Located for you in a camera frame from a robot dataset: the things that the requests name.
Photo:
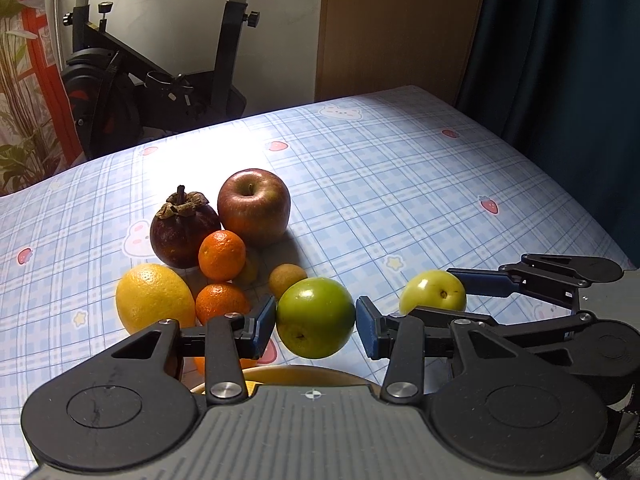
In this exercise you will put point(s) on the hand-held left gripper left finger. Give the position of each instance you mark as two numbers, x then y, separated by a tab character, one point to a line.
264	327

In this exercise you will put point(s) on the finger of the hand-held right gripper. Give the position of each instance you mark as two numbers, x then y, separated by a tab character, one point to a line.
480	282
440	314

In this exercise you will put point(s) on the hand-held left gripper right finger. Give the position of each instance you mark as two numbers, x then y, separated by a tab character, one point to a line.
366	332

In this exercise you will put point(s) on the small yellow-green round fruit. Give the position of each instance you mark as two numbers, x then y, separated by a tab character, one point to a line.
430	290

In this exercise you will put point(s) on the small tangerine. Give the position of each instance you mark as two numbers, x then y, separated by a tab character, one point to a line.
221	255
199	364
220	302

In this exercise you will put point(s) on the yellow bowl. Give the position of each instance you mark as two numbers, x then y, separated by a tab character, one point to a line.
285	375

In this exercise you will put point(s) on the large green round fruit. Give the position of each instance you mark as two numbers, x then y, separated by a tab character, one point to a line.
315	315

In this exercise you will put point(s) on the large yellow orange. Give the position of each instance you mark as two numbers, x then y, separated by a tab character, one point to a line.
150	297

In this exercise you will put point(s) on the red apple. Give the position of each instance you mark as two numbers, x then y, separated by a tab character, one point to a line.
252	207

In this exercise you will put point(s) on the small brown round fruit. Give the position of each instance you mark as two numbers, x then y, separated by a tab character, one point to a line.
286	280

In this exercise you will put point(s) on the dark purple mangosteen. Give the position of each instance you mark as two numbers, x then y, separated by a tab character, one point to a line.
180	235

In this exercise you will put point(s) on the blue checkered tablecloth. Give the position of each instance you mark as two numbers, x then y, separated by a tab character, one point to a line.
375	185

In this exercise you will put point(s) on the dark blue curtain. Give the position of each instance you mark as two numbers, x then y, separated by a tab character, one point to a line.
565	60

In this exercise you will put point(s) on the wooden cabinet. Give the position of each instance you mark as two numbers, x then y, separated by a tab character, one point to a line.
395	30

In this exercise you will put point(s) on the black exercise bike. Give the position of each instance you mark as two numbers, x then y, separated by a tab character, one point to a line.
100	85

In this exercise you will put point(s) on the wall poster with plants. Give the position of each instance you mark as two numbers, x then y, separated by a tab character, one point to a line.
25	110

